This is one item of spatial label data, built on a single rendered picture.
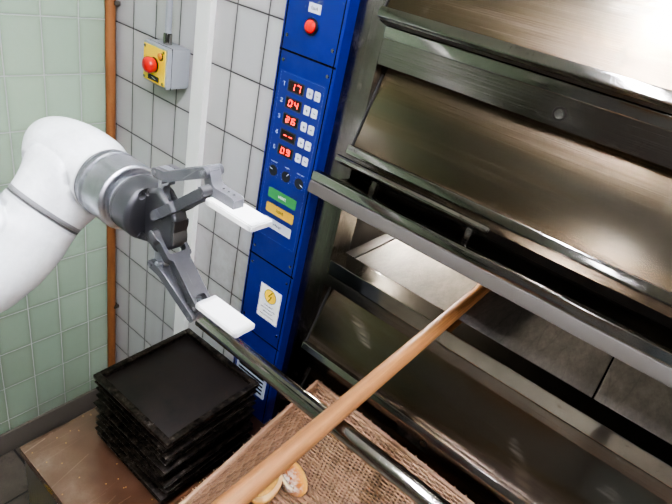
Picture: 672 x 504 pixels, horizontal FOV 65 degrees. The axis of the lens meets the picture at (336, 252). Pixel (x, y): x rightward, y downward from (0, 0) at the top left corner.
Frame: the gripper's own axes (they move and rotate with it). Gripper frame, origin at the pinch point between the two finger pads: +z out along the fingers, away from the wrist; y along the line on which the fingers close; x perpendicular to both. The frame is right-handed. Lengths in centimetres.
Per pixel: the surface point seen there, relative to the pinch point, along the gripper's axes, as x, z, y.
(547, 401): -55, 30, 32
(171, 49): -50, -80, -3
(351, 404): -20.4, 7.1, 27.9
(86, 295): -45, -115, 91
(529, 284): -40.5, 20.3, 5.2
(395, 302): -55, -6, 31
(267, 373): -17.8, -8.2, 31.3
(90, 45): -49, -115, 6
